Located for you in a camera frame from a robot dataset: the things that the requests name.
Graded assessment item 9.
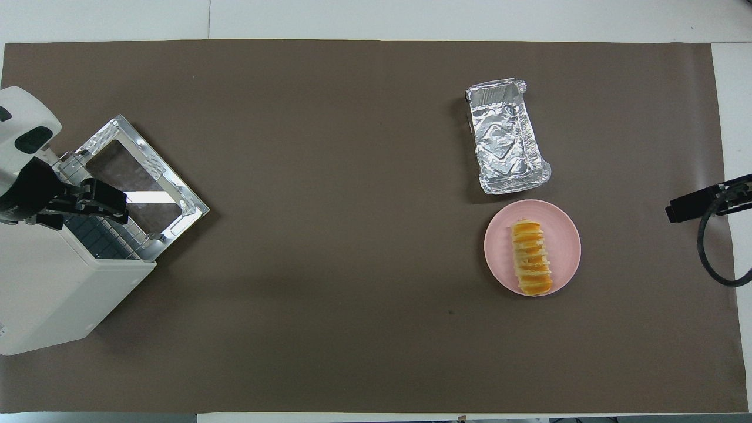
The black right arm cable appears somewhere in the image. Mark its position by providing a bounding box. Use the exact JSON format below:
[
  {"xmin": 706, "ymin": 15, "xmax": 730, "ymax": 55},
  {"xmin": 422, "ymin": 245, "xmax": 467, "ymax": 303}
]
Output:
[{"xmin": 698, "ymin": 181, "xmax": 752, "ymax": 288}]

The wire oven rack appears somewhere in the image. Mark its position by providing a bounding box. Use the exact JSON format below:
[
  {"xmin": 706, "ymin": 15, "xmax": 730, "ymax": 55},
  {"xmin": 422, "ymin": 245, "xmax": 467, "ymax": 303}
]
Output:
[{"xmin": 59, "ymin": 150, "xmax": 147, "ymax": 262}]

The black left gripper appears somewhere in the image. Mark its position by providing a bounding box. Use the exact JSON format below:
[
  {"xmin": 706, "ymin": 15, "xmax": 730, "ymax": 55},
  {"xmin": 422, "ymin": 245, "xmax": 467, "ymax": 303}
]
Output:
[{"xmin": 0, "ymin": 157, "xmax": 129, "ymax": 231}]

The brown table mat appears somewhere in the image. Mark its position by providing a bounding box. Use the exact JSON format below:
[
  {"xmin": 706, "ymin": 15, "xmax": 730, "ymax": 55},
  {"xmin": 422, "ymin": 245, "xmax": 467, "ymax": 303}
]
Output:
[{"xmin": 0, "ymin": 39, "xmax": 750, "ymax": 414}]

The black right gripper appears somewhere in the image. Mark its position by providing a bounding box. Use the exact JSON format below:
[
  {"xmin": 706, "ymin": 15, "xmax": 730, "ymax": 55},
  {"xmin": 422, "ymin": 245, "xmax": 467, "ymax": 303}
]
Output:
[{"xmin": 666, "ymin": 174, "xmax": 752, "ymax": 224}]

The sliced golden bread loaf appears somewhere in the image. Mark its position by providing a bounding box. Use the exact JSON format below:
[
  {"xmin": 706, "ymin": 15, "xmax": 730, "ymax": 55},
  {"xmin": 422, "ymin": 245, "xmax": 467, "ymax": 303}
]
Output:
[{"xmin": 510, "ymin": 219, "xmax": 554, "ymax": 296}]

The aluminium foil tray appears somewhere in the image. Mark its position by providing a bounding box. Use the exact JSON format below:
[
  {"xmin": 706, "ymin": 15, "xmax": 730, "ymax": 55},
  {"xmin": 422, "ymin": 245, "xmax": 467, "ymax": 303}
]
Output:
[{"xmin": 466, "ymin": 77, "xmax": 553, "ymax": 196}]

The glass oven door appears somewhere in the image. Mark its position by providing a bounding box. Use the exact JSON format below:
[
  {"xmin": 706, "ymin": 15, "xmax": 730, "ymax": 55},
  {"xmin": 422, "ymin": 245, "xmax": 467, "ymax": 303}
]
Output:
[{"xmin": 76, "ymin": 115, "xmax": 210, "ymax": 262}]

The pink round plate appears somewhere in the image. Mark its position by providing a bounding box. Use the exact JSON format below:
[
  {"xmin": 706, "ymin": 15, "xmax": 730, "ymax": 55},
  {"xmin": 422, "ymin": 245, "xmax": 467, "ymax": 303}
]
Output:
[{"xmin": 484, "ymin": 199, "xmax": 582, "ymax": 297}]

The cream white toaster oven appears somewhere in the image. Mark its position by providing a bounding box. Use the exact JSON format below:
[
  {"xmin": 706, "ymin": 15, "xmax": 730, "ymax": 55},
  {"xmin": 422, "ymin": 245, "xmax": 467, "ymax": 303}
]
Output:
[{"xmin": 0, "ymin": 150, "xmax": 157, "ymax": 357}]

